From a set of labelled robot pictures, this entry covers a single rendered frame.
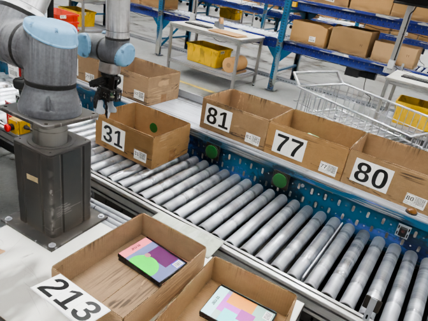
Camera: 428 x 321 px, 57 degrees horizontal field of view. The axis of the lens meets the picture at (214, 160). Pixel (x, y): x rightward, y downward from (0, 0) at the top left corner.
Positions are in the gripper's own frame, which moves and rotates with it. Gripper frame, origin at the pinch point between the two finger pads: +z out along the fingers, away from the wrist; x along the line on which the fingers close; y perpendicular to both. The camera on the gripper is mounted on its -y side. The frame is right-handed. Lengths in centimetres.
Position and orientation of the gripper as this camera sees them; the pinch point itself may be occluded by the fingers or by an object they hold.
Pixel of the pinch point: (101, 116)
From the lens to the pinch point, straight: 186.1
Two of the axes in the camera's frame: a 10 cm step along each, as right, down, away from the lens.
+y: 8.2, 3.5, -4.5
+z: -2.0, 9.1, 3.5
